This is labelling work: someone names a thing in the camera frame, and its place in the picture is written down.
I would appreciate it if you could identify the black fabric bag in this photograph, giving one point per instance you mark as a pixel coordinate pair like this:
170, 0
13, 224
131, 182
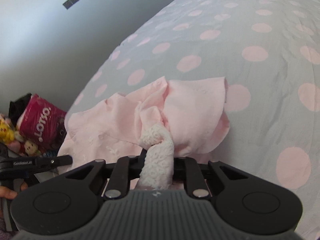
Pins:
18, 105

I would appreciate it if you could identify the yellow plush toy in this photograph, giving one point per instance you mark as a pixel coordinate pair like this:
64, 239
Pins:
6, 132

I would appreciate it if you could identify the pink embroidered lace garment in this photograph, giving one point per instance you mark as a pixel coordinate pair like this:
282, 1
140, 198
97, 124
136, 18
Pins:
195, 110

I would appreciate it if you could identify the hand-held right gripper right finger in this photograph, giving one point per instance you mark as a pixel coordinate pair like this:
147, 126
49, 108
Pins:
193, 175

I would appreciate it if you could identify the polka dot bed blanket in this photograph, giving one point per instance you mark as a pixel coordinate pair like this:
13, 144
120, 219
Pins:
250, 80

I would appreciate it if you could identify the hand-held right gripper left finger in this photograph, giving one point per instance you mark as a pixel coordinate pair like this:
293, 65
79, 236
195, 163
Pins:
123, 171

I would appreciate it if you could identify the red tissue pack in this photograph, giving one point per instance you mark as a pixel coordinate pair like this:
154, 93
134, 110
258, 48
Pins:
40, 122

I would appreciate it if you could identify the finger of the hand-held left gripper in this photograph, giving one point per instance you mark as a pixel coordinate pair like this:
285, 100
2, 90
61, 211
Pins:
55, 161

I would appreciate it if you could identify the person's left hand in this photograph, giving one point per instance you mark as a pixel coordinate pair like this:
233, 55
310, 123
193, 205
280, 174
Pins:
11, 193

